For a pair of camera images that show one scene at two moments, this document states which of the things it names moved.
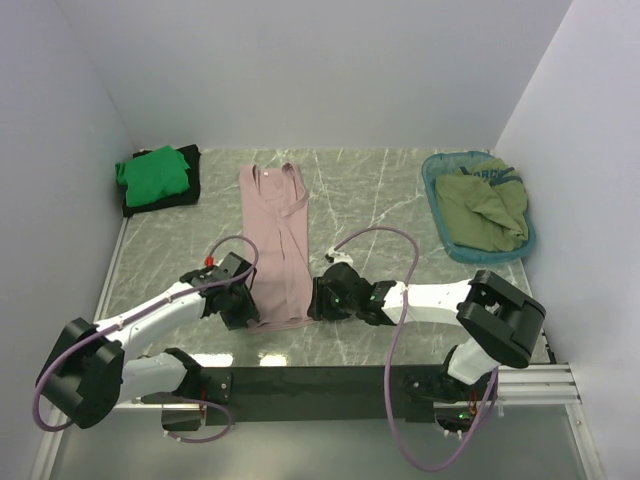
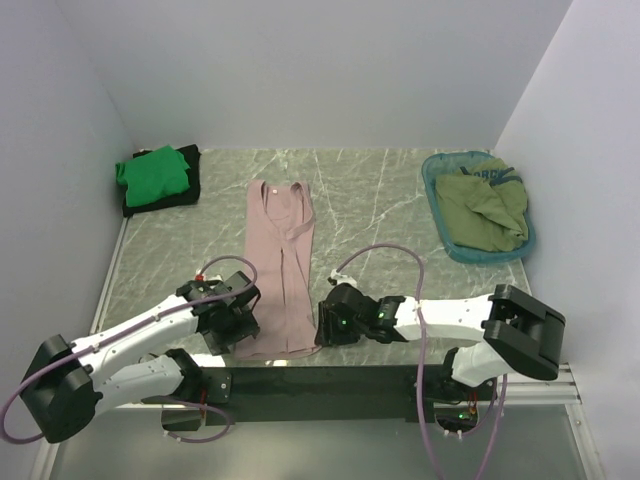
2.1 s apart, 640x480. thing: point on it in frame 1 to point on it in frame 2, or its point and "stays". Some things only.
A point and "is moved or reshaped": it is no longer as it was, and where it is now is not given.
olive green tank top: (484, 206) stays
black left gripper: (248, 310) to (246, 325)
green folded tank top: (154, 174) stays
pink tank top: (276, 231) is moved or reshaped
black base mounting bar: (319, 395) stays
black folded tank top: (190, 155) stays
